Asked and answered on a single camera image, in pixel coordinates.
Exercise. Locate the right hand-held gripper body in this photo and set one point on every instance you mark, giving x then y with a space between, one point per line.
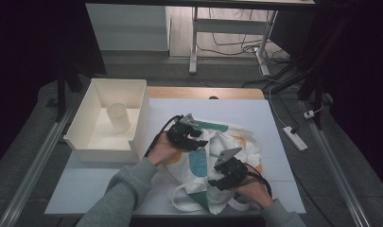
235 171

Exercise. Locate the person's left hand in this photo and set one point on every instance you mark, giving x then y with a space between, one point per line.
162 151

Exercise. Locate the black table grommet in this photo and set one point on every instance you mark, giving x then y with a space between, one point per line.
213 97

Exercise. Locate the white storage box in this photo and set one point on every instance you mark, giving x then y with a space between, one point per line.
116 88

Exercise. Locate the metal rail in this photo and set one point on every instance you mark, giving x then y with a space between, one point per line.
337 176
31 176

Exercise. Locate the person's right hand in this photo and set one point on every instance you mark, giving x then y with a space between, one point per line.
257 194

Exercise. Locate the white power strip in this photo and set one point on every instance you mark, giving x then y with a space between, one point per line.
294 138

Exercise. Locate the white tote bag coloured blobs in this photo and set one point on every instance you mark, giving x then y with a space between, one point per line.
223 138

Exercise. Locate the black stand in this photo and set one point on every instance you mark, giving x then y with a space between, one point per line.
61 94
318 104

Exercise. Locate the white desk frame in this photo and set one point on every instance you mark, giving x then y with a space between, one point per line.
227 26

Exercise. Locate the white cabinet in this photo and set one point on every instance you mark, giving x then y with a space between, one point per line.
126 28

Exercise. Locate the white cup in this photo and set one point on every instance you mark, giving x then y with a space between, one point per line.
119 118

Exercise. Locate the small white plug adaptor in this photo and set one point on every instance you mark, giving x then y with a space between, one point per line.
309 114

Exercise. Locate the white table mat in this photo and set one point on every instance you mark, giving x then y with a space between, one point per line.
242 107

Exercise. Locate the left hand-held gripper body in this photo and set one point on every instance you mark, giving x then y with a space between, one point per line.
179 134

